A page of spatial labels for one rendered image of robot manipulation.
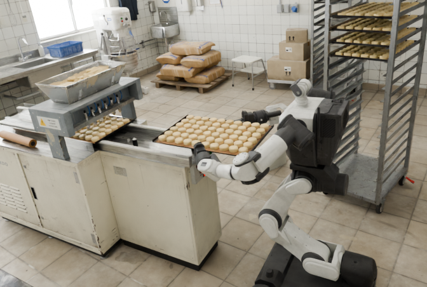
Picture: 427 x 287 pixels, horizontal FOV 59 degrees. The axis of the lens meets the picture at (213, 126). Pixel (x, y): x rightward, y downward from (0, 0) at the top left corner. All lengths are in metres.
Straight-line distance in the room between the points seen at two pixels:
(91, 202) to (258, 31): 4.41
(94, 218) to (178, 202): 0.65
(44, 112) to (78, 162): 0.37
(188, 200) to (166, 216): 0.25
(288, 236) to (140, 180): 0.98
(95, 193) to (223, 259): 1.00
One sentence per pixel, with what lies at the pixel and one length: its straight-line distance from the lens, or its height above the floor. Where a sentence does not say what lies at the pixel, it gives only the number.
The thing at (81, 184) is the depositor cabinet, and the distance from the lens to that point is 2.62.
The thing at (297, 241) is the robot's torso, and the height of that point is 0.40.
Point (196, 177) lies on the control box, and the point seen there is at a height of 0.75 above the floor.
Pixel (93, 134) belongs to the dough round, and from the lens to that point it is 2.70.
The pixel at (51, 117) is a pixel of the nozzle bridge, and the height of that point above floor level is 1.14.
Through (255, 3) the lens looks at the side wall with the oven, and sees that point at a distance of 6.30.
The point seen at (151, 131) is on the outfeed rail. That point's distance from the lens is 2.67.
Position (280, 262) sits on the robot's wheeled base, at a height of 0.19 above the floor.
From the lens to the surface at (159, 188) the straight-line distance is 2.43.
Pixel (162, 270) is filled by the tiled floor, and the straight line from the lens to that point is 2.81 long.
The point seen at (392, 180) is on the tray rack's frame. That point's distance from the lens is 3.44.
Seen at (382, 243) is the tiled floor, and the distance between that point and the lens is 3.02.
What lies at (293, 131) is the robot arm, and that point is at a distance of 1.69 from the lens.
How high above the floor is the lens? 1.93
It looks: 24 degrees down
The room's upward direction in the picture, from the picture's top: 6 degrees counter-clockwise
